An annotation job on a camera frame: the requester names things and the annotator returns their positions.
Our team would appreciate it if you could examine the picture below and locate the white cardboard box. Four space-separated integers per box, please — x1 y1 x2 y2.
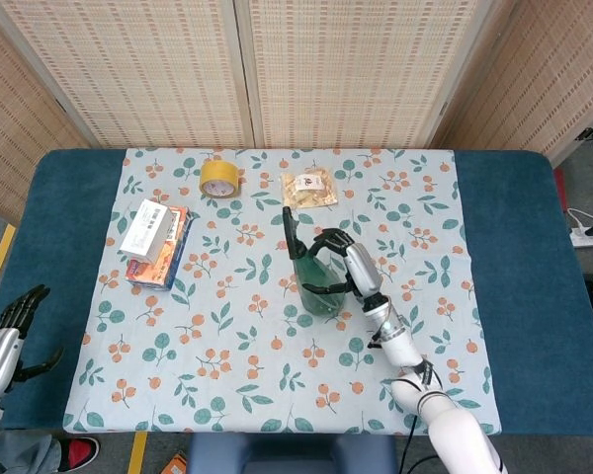
119 198 175 266

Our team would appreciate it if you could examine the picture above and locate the blue felt table cover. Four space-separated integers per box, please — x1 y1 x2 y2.
0 149 593 438

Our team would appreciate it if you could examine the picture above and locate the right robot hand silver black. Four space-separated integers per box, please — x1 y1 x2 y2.
300 227 390 303

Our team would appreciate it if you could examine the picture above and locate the grey trouser leg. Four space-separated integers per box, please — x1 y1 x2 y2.
0 429 63 474

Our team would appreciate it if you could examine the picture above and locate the blue padded seat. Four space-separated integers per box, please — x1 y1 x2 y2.
187 434 399 474

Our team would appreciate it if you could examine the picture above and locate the red black shoe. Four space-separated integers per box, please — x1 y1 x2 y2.
58 436 101 471

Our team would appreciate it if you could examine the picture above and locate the small orange box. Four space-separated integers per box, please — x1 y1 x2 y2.
160 451 189 474

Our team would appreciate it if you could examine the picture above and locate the orange blue carton box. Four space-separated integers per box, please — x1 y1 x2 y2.
125 204 193 291

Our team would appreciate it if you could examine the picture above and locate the floral tablecloth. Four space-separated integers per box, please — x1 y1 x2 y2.
61 146 503 436

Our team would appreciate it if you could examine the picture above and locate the green spray bottle black nozzle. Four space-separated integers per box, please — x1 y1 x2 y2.
282 206 350 317

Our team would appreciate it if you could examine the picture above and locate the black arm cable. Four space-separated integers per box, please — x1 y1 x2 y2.
402 417 449 474

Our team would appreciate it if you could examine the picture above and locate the yellow tape roll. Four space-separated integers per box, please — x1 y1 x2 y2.
199 160 240 199

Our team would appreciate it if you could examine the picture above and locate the clear snack bag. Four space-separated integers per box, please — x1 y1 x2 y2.
281 166 338 211

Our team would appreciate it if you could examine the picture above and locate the woven bamboo screen panel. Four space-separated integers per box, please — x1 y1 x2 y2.
0 9 93 226
234 0 518 149
0 0 256 149
432 0 593 167

